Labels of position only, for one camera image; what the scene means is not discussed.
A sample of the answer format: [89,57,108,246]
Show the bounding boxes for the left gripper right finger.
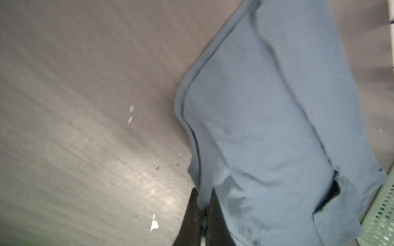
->
[205,189,235,246]

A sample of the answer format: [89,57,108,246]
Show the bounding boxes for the green plastic basket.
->
[357,169,394,246]

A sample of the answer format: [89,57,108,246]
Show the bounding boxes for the grey blue t shirt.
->
[175,1,387,246]

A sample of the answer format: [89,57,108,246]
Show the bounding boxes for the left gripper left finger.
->
[173,188,202,246]

